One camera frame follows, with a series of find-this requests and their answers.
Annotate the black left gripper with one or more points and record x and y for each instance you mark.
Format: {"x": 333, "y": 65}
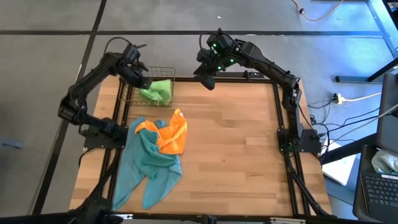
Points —
{"x": 130, "y": 74}

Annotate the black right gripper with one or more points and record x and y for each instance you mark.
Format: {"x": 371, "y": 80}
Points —
{"x": 210, "y": 65}

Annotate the green microfiber towel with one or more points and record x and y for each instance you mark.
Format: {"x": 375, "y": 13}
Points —
{"x": 158, "y": 91}

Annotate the orange microfiber towel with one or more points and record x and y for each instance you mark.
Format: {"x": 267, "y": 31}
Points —
{"x": 174, "y": 137}

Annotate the teal microfiber towel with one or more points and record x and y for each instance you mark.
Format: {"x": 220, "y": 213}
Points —
{"x": 152, "y": 152}

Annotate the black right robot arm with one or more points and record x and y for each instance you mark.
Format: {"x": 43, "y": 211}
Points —
{"x": 264, "y": 67}

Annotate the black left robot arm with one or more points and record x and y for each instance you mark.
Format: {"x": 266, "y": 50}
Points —
{"x": 90, "y": 77}

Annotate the light blue microfiber towel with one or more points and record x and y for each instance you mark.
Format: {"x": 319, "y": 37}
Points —
{"x": 130, "y": 174}

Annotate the black bar with sensor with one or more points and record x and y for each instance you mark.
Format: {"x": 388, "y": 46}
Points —
{"x": 248, "y": 75}

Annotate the white power plug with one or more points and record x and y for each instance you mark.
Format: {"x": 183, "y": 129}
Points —
{"x": 338, "y": 99}

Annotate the blue-grey floor bar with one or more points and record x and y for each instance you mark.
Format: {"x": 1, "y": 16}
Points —
{"x": 357, "y": 79}

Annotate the black desk edge bar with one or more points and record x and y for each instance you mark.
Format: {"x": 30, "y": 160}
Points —
{"x": 348, "y": 149}

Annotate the white board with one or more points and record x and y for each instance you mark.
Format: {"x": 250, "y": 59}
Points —
{"x": 340, "y": 171}

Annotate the black desk leg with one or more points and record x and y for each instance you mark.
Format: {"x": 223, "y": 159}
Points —
{"x": 382, "y": 70}

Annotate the grey monitor back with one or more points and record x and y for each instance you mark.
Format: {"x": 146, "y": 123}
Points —
{"x": 388, "y": 124}

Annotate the crumpled pale cloth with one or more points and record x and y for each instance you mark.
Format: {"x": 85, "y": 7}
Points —
{"x": 385, "y": 161}

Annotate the black laptop keyboard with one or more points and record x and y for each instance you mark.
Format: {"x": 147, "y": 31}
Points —
{"x": 379, "y": 193}

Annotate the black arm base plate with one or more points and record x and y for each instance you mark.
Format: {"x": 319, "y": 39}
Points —
{"x": 93, "y": 141}
{"x": 311, "y": 144}

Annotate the silver bracket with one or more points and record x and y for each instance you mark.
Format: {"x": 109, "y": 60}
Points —
{"x": 287, "y": 221}

